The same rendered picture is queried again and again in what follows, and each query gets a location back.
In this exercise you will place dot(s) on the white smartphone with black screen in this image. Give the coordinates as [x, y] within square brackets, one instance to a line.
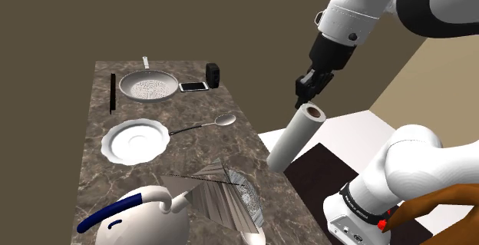
[193, 86]

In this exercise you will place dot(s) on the white paper towel roll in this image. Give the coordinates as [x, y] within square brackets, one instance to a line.
[295, 139]

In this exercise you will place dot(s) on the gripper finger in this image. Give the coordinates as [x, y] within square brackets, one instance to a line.
[304, 89]
[325, 80]

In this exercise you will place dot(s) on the long black stick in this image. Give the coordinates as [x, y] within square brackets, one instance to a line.
[112, 92]

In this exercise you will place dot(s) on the small black box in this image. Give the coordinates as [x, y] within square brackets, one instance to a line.
[212, 75]

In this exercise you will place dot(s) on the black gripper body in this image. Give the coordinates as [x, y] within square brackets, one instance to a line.
[331, 53]

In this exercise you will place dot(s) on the brown angular wooden object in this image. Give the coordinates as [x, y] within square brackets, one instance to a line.
[441, 218]

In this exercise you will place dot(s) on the silver frying pan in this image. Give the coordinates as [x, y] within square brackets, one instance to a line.
[149, 86]

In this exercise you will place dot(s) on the white scalloped plate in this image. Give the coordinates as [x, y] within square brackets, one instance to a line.
[135, 141]

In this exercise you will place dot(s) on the dark robot stand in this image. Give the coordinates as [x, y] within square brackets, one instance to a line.
[318, 177]

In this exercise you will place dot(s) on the grey striped metal strainer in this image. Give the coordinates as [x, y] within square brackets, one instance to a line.
[228, 199]

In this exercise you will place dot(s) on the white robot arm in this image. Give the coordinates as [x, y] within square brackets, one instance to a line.
[411, 162]

